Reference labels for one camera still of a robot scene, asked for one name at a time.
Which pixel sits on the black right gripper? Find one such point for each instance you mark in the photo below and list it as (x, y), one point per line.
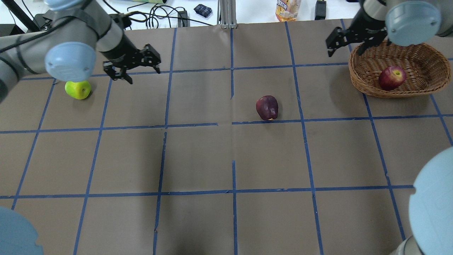
(368, 23)

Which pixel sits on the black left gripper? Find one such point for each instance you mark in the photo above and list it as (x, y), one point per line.
(118, 50)

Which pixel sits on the green apple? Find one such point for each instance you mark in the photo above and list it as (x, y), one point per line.
(78, 90)

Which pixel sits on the dark red apple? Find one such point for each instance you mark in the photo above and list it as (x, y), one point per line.
(267, 108)

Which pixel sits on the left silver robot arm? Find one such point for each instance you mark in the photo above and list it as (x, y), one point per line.
(67, 52)

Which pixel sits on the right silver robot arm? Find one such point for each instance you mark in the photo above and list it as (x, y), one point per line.
(413, 22)

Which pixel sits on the woven wicker basket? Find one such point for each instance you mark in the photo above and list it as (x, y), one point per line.
(424, 69)

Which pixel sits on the black power adapter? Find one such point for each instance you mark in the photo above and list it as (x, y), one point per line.
(320, 10)

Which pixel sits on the yellow snack bag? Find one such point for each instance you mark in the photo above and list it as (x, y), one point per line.
(287, 10)

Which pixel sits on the small dark blue pouch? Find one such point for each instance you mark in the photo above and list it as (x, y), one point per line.
(203, 10)

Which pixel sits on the aluminium frame post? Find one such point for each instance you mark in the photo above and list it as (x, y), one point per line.
(226, 14)

